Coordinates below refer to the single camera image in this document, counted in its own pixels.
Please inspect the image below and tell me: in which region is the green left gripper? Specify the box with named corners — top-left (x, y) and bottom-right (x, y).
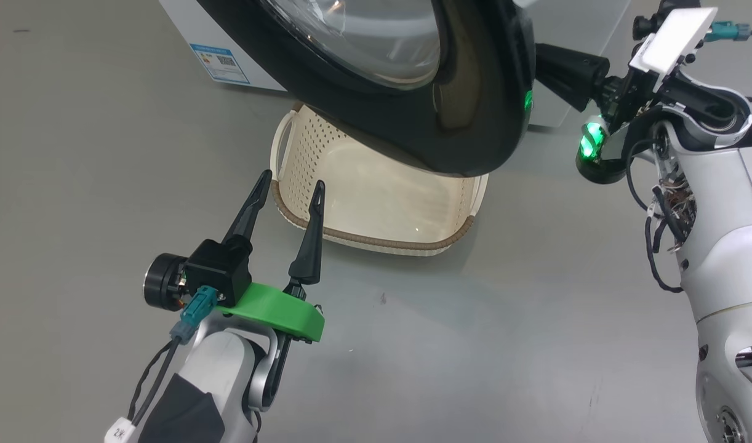
top-left (143, 169), bottom-right (326, 343)

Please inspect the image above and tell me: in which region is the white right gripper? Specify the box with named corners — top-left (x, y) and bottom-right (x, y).
top-left (535, 7), bottom-right (718, 184)

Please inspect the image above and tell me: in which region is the black round glass washer door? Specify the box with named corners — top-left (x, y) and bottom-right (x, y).
top-left (198, 0), bottom-right (537, 178)

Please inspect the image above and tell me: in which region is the cream perforated laundry basket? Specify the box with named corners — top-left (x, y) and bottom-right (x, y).
top-left (270, 103), bottom-right (489, 257)

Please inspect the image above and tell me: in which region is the white front-loading washing machine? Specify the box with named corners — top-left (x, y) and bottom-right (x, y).
top-left (158, 0), bottom-right (654, 130)

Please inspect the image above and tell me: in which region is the blue energy label sticker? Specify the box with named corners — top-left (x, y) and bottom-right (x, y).
top-left (190, 42), bottom-right (252, 85)

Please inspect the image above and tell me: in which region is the teal plug right camera cable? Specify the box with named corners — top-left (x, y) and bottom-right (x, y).
top-left (705, 20), bottom-right (752, 44)

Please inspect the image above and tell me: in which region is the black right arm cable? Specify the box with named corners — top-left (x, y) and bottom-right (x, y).
top-left (625, 138), bottom-right (687, 295)

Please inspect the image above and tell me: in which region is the white cable tag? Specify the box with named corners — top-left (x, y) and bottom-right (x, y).
top-left (104, 416), bottom-right (134, 443)

